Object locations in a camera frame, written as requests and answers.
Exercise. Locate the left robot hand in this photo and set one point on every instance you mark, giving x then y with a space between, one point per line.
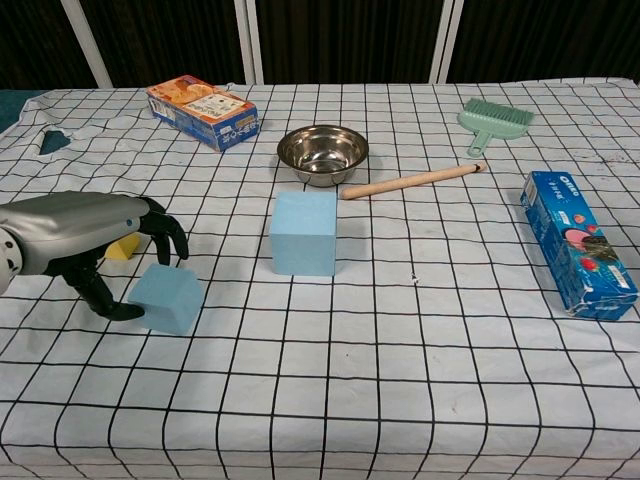
75 225

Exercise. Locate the small yellow foam cube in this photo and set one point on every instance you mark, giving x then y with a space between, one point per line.
122 250

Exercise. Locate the medium blue foam cube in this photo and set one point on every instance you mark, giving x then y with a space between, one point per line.
167 300

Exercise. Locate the teal table pad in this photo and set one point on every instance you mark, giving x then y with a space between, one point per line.
10 110

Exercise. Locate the orange blue cracker box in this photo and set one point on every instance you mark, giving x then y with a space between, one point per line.
205 107

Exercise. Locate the large blue foam cube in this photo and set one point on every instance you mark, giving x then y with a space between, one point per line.
305 235

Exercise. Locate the stainless steel bowl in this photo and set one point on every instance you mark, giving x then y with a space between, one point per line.
322 150

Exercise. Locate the white checked tablecloth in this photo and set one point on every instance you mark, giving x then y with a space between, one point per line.
350 375

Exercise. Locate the wooden rolling stick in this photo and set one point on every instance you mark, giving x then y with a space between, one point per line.
415 180

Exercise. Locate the green hand brush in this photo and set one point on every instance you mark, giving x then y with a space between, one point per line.
495 120

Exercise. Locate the blue Oreo box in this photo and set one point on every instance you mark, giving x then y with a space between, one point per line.
575 245

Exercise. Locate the white partition frame post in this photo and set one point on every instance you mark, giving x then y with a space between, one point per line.
446 40
87 45
249 40

